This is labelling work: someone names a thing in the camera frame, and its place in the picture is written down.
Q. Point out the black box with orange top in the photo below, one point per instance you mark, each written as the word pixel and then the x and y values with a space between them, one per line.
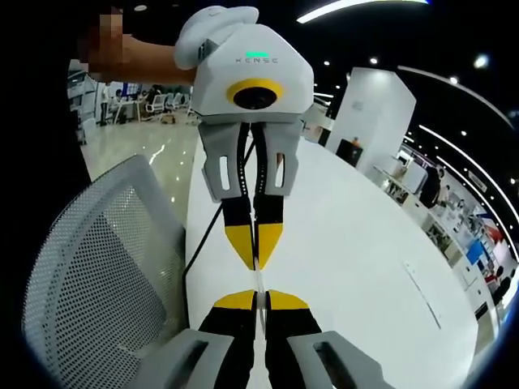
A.
pixel 348 156

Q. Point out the white square pillar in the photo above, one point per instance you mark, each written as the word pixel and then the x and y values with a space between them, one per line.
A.
pixel 377 113

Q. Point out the white office chair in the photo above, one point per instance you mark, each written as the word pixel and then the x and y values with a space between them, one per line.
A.
pixel 156 106

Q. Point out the transparent food packaging bag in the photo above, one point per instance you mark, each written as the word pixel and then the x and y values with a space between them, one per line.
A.
pixel 261 283

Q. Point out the white board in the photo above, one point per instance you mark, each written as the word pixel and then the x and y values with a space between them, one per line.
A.
pixel 413 178

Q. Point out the grey mesh office chair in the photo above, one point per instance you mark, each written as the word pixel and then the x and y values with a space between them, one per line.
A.
pixel 101 263

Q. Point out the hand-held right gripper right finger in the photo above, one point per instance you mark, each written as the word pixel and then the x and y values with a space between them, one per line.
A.
pixel 296 344

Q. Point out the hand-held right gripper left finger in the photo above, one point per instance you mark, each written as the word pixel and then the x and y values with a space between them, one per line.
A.
pixel 227 344

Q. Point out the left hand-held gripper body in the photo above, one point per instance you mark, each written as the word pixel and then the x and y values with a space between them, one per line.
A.
pixel 251 52

